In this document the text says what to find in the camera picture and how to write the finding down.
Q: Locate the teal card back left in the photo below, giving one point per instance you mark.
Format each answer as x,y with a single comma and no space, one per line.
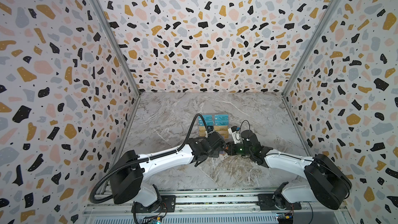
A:
208,117

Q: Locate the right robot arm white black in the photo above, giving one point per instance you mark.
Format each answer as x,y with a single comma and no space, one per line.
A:
320,179

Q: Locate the teal card back right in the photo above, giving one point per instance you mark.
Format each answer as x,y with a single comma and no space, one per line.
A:
222,117

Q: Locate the teal card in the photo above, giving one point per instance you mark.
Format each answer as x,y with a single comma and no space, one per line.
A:
221,123
222,117
208,117
201,123

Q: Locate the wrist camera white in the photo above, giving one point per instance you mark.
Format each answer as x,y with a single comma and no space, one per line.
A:
210,129
234,133

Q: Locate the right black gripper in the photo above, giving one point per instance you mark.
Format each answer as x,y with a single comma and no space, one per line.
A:
235,148

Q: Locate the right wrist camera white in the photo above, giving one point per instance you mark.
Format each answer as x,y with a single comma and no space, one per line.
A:
234,133

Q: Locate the right aluminium corner post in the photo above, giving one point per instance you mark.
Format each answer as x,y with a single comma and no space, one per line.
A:
332,8

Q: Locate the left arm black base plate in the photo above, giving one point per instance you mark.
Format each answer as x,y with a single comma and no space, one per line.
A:
166,204

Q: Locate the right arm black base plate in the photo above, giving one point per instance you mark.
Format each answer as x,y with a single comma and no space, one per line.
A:
270,202

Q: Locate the aluminium corner post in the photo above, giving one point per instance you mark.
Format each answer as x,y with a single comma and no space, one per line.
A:
332,8
114,44

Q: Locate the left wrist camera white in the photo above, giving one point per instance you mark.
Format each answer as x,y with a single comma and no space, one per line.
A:
210,129

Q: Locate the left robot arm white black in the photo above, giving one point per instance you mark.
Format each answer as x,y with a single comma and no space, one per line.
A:
127,183

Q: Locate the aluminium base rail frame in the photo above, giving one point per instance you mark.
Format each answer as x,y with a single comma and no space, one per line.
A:
242,206

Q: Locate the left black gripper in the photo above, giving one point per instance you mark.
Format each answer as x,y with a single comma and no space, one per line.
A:
217,154

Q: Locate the left aluminium corner post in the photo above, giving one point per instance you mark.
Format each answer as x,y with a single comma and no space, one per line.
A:
114,44

